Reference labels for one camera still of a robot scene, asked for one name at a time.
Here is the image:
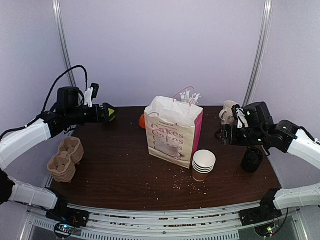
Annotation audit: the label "aluminium frame post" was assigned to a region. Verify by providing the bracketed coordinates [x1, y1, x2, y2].
[51, 0, 77, 87]
[243, 0, 273, 106]

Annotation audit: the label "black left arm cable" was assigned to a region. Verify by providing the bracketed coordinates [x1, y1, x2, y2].
[39, 65, 90, 118]

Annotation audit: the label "stack of black lids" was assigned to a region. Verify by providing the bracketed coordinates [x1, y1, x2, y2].
[241, 147, 264, 173]

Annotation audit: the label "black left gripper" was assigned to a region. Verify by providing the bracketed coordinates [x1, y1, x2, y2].
[66, 102, 118, 126]

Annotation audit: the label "stack of brown paper cups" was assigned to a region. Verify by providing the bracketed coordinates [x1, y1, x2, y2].
[192, 149, 217, 182]

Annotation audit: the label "right aluminium frame post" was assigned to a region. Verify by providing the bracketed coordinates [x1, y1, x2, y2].
[243, 0, 273, 106]

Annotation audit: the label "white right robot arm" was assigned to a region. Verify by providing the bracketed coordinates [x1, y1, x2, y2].
[215, 101, 320, 226]

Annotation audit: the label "orange plastic bowl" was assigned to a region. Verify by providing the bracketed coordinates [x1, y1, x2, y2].
[138, 114, 146, 130]

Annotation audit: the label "white ceramic mug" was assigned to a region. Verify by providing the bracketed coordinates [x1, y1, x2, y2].
[219, 100, 238, 125]

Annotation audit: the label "white stirrers in holder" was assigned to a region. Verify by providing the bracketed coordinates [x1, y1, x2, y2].
[179, 90, 202, 105]

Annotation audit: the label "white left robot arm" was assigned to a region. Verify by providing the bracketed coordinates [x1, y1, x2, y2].
[0, 83, 118, 222]

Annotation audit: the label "left aluminium frame post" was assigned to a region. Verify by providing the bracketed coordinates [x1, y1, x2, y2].
[51, 0, 77, 87]

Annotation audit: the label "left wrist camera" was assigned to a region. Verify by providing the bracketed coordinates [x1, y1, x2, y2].
[84, 83, 100, 108]

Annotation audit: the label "cardboard cup carrier stack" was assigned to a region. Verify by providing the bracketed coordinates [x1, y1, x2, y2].
[47, 137, 85, 183]

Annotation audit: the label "paper cakes bag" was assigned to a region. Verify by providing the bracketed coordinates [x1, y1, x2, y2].
[144, 86, 204, 169]

